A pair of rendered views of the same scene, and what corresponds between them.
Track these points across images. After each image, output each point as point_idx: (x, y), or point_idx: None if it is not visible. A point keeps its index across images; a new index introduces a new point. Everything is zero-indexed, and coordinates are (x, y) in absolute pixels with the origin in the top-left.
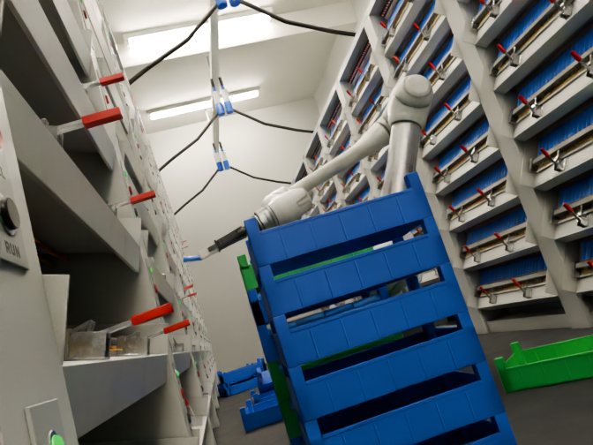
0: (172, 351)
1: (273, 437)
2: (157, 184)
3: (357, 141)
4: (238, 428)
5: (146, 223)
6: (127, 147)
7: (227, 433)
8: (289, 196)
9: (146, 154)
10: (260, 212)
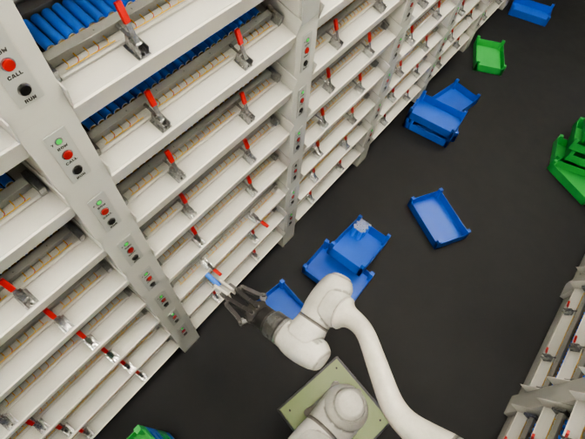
0: None
1: (222, 364)
2: (315, 67)
3: (404, 425)
4: (264, 288)
5: (79, 369)
6: (36, 367)
7: (256, 284)
8: (293, 356)
9: (295, 45)
10: (265, 331)
